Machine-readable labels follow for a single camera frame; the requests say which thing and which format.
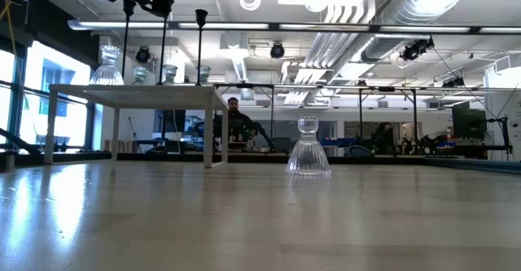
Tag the black computer monitor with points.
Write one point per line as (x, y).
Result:
(468, 122)
(169, 120)

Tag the person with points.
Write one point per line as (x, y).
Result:
(236, 118)
(382, 138)

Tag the dark office chair back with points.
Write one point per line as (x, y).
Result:
(360, 151)

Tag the black round ceiling camera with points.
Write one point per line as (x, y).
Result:
(277, 50)
(143, 54)

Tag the overhead light bar rail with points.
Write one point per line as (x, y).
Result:
(272, 26)

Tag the black background rig frame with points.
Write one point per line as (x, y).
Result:
(386, 88)

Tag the black hanging camera cluster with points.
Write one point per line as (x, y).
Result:
(415, 50)

